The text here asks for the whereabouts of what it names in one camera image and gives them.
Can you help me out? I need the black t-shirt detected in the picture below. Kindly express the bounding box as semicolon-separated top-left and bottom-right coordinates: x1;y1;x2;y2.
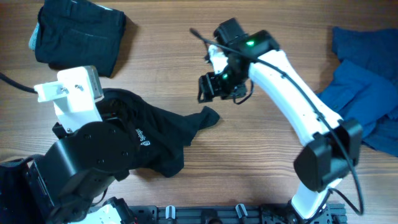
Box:
96;88;220;177

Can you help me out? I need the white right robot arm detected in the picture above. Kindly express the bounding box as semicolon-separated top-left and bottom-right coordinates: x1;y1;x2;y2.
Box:
198;30;362;223

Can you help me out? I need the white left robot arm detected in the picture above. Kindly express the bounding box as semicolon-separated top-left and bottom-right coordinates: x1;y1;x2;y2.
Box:
26;118;139;223

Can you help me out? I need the blue polo shirt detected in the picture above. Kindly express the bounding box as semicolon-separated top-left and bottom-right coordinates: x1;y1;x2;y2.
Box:
318;60;397;156

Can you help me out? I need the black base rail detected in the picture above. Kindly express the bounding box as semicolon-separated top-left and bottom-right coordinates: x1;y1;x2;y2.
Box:
129;203;348;224

